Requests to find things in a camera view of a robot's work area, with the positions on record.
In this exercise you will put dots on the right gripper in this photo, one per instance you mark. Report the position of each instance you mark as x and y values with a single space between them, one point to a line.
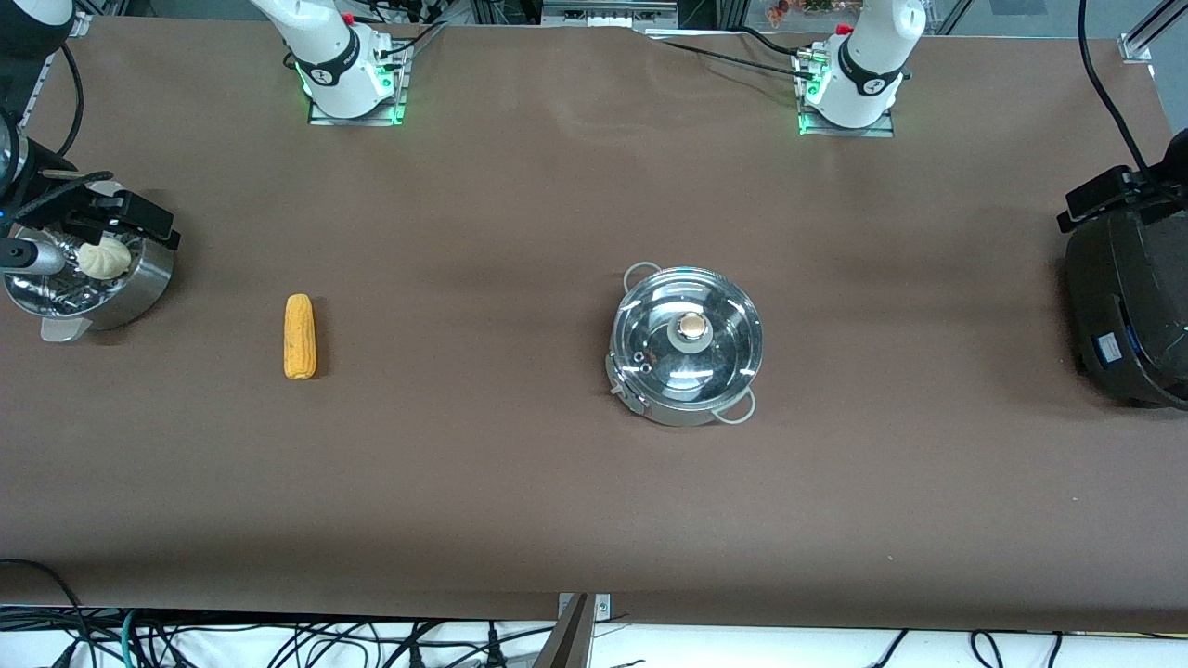
48 201

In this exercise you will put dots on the yellow corn cob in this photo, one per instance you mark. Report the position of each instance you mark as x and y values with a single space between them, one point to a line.
299 336

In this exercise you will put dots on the glass pot lid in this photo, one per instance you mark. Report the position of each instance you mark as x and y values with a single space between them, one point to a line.
687 343

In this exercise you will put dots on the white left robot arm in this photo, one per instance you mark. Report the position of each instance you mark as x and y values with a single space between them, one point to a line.
863 65

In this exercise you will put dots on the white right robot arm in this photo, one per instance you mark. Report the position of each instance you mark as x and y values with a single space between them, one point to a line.
334 65

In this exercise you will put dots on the stainless steel pot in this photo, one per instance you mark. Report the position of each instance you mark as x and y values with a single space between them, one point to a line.
668 416

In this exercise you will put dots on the white steamed bun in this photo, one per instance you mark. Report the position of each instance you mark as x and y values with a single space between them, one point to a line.
104 260

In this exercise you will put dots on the metal steamer bowl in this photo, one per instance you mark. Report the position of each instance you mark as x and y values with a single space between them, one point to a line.
139 288

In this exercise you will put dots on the black rice cooker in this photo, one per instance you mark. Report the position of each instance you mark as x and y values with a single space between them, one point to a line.
1137 306

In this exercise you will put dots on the brown table cover sheet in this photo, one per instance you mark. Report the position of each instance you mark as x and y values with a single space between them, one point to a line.
520 232

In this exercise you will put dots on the grey metal box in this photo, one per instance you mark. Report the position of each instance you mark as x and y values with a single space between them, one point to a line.
608 11

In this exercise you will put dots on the dark angled metal bar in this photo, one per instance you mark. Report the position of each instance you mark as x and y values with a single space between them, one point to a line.
568 645

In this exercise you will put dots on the aluminium side rail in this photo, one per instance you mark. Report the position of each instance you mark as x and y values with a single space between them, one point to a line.
39 88

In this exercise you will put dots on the aluminium frame profile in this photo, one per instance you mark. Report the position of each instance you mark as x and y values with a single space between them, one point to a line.
1137 44

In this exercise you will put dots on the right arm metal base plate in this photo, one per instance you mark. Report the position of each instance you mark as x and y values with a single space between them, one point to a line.
357 119

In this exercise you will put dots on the grey table edge bracket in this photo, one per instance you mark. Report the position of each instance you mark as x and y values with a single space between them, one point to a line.
603 608

